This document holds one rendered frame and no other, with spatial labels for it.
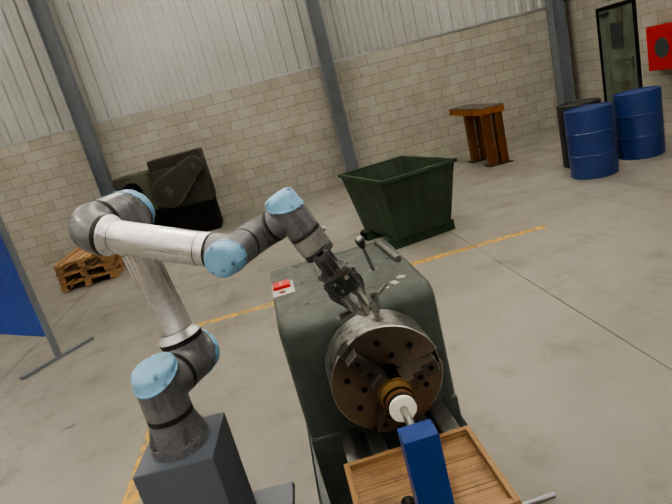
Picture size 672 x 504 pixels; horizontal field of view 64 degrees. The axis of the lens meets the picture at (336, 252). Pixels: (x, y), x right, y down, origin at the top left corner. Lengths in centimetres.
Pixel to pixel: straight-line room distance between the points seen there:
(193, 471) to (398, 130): 1052
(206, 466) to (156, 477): 12
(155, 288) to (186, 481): 48
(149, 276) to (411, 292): 74
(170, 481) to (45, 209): 1087
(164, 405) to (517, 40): 1167
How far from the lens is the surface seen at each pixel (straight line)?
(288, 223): 116
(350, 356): 143
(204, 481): 144
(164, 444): 144
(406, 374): 145
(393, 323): 145
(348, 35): 1150
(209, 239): 114
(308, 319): 158
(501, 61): 1232
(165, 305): 145
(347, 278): 119
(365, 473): 153
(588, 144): 759
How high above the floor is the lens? 184
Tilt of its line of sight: 16 degrees down
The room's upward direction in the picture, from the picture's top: 15 degrees counter-clockwise
